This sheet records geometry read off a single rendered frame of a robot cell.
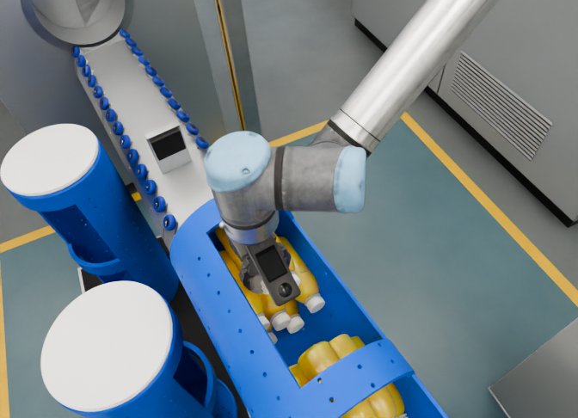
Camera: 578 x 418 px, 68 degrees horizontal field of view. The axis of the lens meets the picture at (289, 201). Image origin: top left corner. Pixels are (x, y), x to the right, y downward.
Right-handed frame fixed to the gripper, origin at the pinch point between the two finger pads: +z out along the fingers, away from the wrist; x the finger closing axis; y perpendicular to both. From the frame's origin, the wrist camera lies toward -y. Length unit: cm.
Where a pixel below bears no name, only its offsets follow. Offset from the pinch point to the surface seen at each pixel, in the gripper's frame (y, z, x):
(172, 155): 61, 16, 0
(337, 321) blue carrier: -9.0, 13.5, -10.2
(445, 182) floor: 53, 114, -132
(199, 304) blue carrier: 3.9, -0.7, 13.4
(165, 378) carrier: 1.4, 15.7, 26.8
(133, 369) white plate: 4.7, 10.8, 30.9
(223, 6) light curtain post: 74, -15, -30
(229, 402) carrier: 13, 98, 22
